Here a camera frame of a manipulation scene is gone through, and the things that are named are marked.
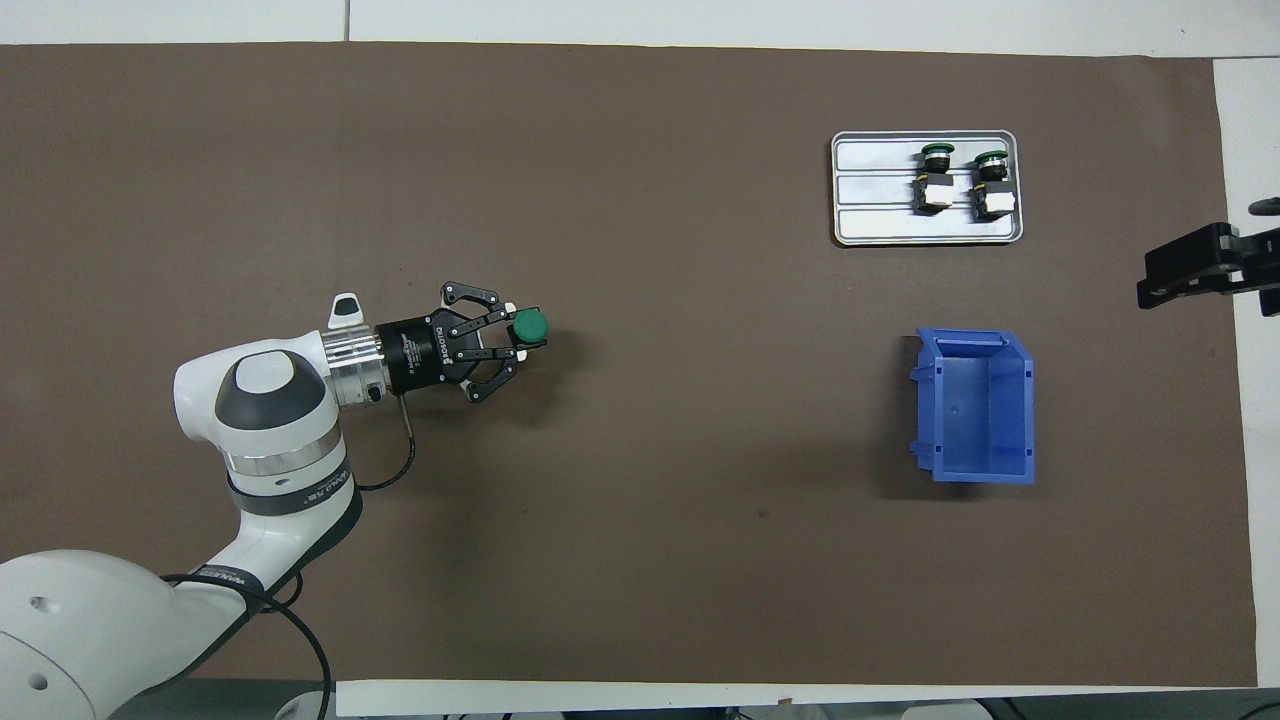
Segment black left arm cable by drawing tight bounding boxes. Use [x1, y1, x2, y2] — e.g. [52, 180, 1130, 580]
[160, 390, 417, 720]

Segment green push button switch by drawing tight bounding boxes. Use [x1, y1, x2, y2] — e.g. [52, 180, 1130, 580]
[912, 143, 956, 214]
[970, 150, 1019, 223]
[505, 305, 551, 351]

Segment blue plastic storage bin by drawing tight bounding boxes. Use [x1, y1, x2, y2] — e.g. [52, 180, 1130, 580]
[908, 328, 1037, 486]

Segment brown table mat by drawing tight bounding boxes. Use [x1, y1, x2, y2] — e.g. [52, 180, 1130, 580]
[0, 42, 1259, 689]

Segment silver metal tray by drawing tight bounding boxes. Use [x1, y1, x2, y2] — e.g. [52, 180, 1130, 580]
[830, 130, 1023, 247]

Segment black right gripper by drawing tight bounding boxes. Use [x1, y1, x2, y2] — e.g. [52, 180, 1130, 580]
[1137, 200, 1280, 317]

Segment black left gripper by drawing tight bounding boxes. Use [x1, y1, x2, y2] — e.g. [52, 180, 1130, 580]
[376, 281, 523, 406]

